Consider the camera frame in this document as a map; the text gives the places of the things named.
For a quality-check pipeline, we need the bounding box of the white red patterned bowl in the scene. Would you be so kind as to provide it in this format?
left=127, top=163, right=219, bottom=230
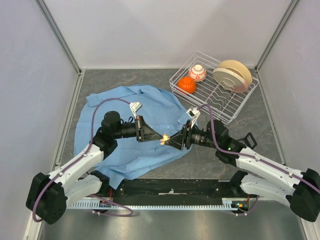
left=188, top=64, right=207, bottom=82

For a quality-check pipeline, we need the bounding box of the light blue button shirt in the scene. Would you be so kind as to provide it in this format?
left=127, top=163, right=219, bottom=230
left=73, top=84, right=190, bottom=189

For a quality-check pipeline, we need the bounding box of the beige plate front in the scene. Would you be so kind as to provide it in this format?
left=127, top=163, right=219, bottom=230
left=212, top=67, right=249, bottom=93

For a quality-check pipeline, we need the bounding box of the orange bowl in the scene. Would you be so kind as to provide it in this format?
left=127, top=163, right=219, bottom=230
left=177, top=76, right=197, bottom=94

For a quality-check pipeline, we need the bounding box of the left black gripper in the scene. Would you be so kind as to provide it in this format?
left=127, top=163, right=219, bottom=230
left=113, top=115, right=163, bottom=142

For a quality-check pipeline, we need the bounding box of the aluminium frame post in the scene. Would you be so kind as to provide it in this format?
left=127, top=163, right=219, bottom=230
left=35, top=0, right=82, bottom=75
left=254, top=0, right=300, bottom=73

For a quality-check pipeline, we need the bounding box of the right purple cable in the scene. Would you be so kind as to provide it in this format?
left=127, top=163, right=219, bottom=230
left=197, top=103, right=320, bottom=217

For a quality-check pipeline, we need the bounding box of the white wire dish rack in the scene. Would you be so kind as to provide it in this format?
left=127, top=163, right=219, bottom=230
left=169, top=51, right=260, bottom=125

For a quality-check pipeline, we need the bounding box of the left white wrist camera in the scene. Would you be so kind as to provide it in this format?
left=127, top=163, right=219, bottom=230
left=129, top=101, right=142, bottom=119

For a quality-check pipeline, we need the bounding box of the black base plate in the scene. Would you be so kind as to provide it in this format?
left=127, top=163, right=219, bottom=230
left=96, top=178, right=248, bottom=205

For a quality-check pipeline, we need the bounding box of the tan plate rear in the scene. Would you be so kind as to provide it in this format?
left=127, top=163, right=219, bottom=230
left=218, top=59, right=253, bottom=85

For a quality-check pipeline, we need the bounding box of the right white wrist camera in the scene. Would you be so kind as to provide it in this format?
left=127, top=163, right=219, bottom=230
left=186, top=107, right=201, bottom=128

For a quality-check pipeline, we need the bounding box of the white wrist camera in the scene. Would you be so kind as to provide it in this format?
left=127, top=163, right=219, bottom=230
left=186, top=107, right=201, bottom=128
left=129, top=101, right=142, bottom=119

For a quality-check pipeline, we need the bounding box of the slotted cable duct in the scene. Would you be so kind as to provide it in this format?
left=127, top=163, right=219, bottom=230
left=67, top=197, right=249, bottom=211

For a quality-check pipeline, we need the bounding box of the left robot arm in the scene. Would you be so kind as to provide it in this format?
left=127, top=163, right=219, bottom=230
left=26, top=111, right=163, bottom=225

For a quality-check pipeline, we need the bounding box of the small black frame stand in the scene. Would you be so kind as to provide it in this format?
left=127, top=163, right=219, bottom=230
left=238, top=132, right=258, bottom=150

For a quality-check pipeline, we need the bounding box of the purple cable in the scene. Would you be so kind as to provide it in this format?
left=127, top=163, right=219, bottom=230
left=32, top=98, right=133, bottom=223
left=197, top=103, right=320, bottom=217

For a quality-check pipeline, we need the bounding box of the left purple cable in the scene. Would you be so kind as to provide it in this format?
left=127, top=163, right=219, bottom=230
left=32, top=98, right=133, bottom=223

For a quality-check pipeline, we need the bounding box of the right aluminium frame post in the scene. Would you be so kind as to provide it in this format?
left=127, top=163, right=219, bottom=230
left=254, top=0, right=300, bottom=73

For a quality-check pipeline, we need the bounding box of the red gold leaf brooch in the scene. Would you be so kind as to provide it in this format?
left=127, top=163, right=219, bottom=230
left=160, top=133, right=170, bottom=145

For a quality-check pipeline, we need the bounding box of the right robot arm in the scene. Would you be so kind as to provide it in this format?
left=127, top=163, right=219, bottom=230
left=161, top=120, right=320, bottom=222

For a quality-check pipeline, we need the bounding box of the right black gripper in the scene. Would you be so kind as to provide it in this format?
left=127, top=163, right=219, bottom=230
left=164, top=119, right=219, bottom=151

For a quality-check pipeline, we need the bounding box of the left aluminium frame post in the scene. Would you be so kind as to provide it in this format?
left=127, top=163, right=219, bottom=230
left=35, top=0, right=82, bottom=75

